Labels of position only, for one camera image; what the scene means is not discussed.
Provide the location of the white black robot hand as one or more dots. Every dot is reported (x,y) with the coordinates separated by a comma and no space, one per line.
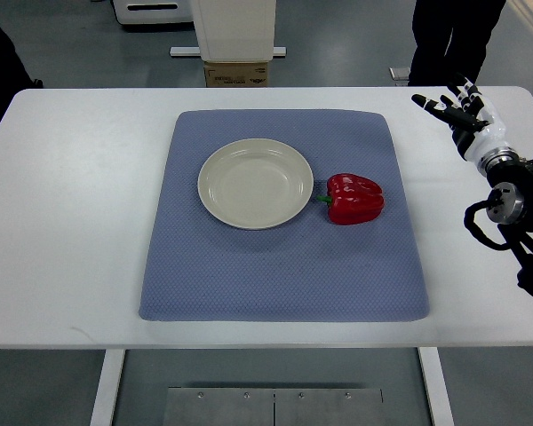
(476,126)

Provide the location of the white appliance with slot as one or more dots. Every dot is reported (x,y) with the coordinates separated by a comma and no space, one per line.
(152,12)

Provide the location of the red bell pepper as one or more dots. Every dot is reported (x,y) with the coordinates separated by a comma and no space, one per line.
(352,199)

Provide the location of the right white table leg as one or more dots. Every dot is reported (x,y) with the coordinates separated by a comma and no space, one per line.
(436,390)

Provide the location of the person in dark trousers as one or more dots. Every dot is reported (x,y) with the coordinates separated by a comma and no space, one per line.
(451,37)

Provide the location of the cardboard box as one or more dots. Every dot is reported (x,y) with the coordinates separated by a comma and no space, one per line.
(236,74)

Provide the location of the left white table leg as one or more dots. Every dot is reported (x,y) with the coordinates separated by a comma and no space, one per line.
(108,387)

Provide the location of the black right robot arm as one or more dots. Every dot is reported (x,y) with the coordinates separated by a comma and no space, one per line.
(510,206)

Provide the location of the blue textured mat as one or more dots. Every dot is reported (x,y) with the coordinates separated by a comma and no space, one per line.
(307,269)

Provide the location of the small grey floor plate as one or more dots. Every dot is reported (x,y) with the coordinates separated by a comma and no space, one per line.
(399,74)

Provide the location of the white table leg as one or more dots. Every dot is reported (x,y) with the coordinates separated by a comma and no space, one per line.
(108,387)
(436,390)

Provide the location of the beige round plate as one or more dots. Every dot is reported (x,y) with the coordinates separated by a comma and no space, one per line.
(255,183)

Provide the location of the white pedestal column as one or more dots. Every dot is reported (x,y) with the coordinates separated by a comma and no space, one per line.
(232,31)

